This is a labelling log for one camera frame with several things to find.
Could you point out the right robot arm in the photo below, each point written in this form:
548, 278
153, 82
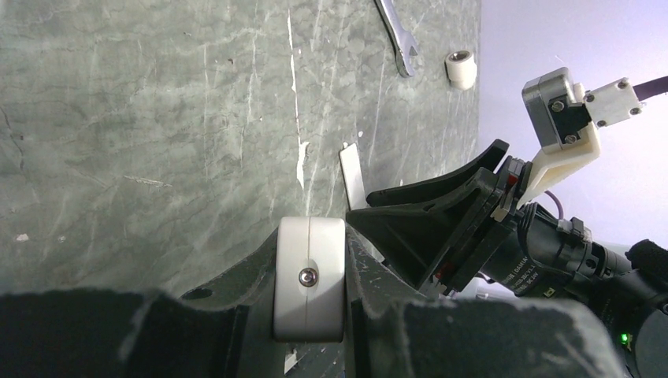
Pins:
550, 258

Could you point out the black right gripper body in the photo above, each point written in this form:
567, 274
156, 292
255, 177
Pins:
484, 209

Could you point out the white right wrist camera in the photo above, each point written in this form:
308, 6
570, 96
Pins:
566, 119

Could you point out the silver combination wrench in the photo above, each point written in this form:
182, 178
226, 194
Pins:
403, 41

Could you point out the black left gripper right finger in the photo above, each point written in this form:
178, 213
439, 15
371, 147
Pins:
394, 331

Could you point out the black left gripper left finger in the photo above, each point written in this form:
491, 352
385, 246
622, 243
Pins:
222, 328

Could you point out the white pipe elbow fitting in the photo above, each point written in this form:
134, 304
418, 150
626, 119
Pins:
461, 69

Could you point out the white battery cover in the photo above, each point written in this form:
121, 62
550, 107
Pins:
352, 176

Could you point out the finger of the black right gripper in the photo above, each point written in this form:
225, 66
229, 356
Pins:
427, 190
408, 236

